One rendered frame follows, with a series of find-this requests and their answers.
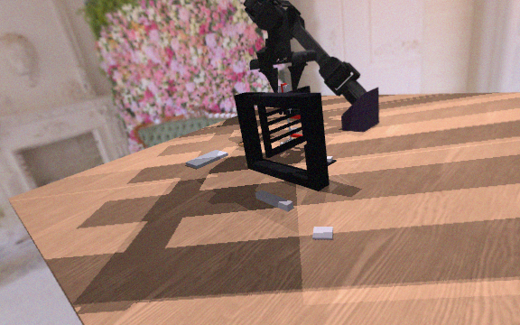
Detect white flat square tile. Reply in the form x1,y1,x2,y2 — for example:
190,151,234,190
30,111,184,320
312,227,333,239

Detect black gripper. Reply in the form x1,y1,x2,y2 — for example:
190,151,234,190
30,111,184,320
249,31,317,92

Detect grey rectangular bar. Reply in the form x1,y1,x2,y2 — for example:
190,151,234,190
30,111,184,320
255,190,293,212

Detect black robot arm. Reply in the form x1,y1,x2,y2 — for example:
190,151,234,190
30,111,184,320
244,0,366,106

